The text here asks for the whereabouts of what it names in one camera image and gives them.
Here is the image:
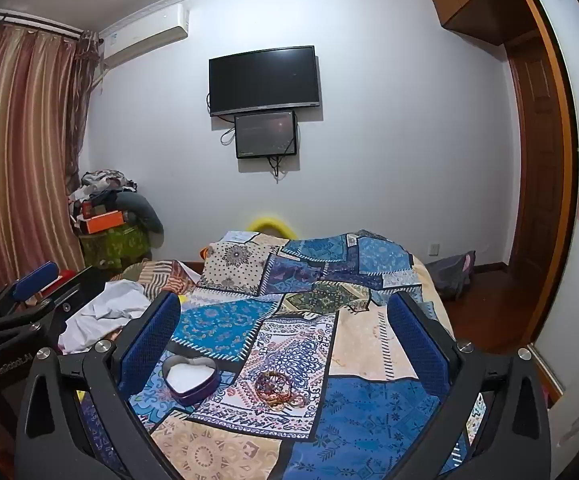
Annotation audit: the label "patchwork blanket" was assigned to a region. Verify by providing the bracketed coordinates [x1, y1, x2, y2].
[76, 230, 487, 480]

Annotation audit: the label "striped pink curtain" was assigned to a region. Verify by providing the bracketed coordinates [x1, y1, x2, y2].
[0, 22, 96, 302]

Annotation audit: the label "pile of bracelets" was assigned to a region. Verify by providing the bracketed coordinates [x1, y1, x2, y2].
[253, 371, 311, 414]

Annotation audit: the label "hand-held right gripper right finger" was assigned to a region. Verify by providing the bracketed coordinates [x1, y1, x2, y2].
[387, 290, 553, 480]

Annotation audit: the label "white paper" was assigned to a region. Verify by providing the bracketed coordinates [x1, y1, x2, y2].
[223, 230, 258, 247]

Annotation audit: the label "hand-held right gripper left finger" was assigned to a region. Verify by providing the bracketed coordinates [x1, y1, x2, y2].
[14, 290, 186, 480]

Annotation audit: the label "white curtain rail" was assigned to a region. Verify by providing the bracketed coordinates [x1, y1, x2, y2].
[0, 7, 101, 42]

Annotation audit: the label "wooden door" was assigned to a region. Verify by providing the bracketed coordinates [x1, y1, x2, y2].
[506, 35, 571, 343]

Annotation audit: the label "orange box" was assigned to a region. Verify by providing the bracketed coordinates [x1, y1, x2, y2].
[80, 209, 131, 235]

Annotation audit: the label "white cloth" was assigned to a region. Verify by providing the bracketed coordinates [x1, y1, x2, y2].
[58, 280, 162, 356]

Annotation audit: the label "dark bag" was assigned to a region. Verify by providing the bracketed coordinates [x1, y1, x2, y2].
[423, 250, 477, 302]

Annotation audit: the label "purple heart-shaped tin box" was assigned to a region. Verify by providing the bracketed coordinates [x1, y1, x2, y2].
[162, 355, 220, 407]

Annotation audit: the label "white air conditioner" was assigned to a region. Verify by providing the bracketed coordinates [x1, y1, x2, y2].
[100, 3, 190, 69]

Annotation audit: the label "pile of clothes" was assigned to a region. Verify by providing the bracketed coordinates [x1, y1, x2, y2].
[67, 170, 141, 222]

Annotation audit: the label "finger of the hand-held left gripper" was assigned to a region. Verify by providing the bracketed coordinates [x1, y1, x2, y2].
[44, 265, 108, 322]
[9, 260, 61, 307]

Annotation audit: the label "yellow ring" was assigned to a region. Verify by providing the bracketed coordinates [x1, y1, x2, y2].
[247, 215, 299, 241]

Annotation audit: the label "grey pillow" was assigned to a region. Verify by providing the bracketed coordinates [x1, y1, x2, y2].
[116, 192, 165, 235]

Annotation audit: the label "small black monitor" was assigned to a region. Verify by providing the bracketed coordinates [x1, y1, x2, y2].
[234, 110, 299, 160]

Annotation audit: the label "wooden overhead cabinet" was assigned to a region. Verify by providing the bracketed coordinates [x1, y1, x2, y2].
[428, 0, 541, 47]

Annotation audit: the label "brown striped cloth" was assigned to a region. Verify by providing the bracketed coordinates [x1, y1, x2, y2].
[112, 259, 201, 302]

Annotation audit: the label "black wall television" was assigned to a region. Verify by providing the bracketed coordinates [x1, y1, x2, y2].
[208, 45, 320, 118]

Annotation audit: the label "black hanging cables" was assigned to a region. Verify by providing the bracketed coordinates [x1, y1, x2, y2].
[266, 152, 291, 182]

